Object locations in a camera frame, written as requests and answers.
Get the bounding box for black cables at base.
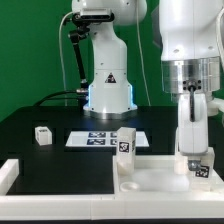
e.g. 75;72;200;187
33;87;89;108

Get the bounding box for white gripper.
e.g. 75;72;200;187
178;93;208;172

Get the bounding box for camera on black mount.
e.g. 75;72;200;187
68;9;115;89

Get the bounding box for white square tabletop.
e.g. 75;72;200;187
113;156;224;192

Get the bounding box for white marker base plate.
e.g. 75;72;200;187
65;130;150;148

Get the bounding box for white U-shaped obstacle fence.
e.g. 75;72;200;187
0;159;224;220

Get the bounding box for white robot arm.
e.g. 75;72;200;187
72;0;224;171

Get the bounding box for white cable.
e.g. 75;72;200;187
58;11;75;107

